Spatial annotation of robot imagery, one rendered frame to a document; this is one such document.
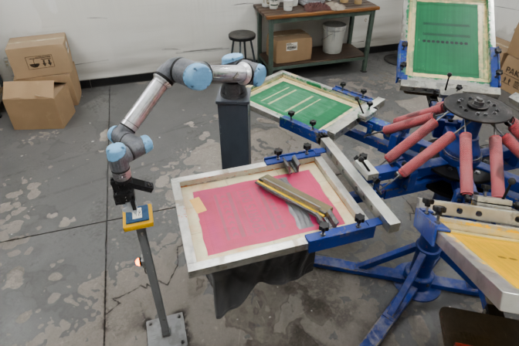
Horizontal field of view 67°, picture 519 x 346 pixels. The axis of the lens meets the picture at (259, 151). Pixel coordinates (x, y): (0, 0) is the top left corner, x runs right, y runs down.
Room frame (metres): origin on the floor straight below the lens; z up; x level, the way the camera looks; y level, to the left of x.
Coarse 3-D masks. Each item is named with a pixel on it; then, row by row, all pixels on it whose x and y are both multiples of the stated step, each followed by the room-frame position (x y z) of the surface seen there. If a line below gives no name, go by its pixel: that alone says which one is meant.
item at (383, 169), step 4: (376, 168) 1.52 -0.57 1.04; (380, 168) 1.52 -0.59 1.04; (384, 168) 1.52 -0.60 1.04; (388, 168) 1.52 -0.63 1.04; (392, 168) 1.52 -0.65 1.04; (380, 172) 1.49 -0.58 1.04; (384, 172) 1.49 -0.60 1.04; (388, 172) 1.49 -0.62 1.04; (392, 172) 1.50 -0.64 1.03; (384, 176) 1.49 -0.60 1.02; (388, 176) 1.50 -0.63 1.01; (392, 176) 1.50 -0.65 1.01; (384, 180) 1.49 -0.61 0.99
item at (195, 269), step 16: (304, 160) 1.68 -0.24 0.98; (320, 160) 1.66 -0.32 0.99; (192, 176) 1.53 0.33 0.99; (208, 176) 1.53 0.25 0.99; (224, 176) 1.55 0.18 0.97; (336, 176) 1.53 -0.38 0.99; (176, 192) 1.41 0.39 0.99; (336, 192) 1.44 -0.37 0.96; (176, 208) 1.30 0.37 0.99; (352, 208) 1.30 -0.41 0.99; (304, 240) 1.11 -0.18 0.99; (192, 256) 1.03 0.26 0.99; (224, 256) 1.03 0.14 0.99; (240, 256) 1.03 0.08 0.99; (256, 256) 1.03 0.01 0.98; (272, 256) 1.05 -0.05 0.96; (192, 272) 0.96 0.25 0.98; (208, 272) 0.97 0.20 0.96
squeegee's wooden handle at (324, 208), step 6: (270, 180) 1.49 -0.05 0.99; (276, 180) 1.50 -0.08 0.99; (282, 186) 1.45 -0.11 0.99; (288, 186) 1.45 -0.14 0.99; (294, 192) 1.40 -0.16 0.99; (300, 192) 1.41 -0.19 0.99; (306, 198) 1.36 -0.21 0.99; (312, 198) 1.36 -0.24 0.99; (318, 204) 1.32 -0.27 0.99; (324, 204) 1.33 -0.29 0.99; (324, 210) 1.28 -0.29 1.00; (324, 216) 1.26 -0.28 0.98
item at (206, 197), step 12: (252, 180) 1.54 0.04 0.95; (288, 180) 1.54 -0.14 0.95; (300, 180) 1.54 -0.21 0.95; (312, 180) 1.54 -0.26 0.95; (204, 192) 1.45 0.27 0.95; (216, 192) 1.45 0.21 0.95; (312, 192) 1.45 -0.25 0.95; (204, 204) 1.37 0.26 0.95; (276, 204) 1.36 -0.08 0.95; (204, 216) 1.28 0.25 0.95; (216, 216) 1.28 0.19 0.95
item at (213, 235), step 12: (288, 216) 1.28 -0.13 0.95; (312, 216) 1.28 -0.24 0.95; (336, 216) 1.28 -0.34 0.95; (204, 228) 1.21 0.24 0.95; (216, 228) 1.21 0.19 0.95; (288, 228) 1.21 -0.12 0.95; (312, 228) 1.21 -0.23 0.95; (204, 240) 1.14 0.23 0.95; (216, 240) 1.14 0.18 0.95; (228, 240) 1.14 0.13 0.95; (240, 240) 1.14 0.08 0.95; (252, 240) 1.14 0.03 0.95; (264, 240) 1.14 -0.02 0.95; (216, 252) 1.08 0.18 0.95
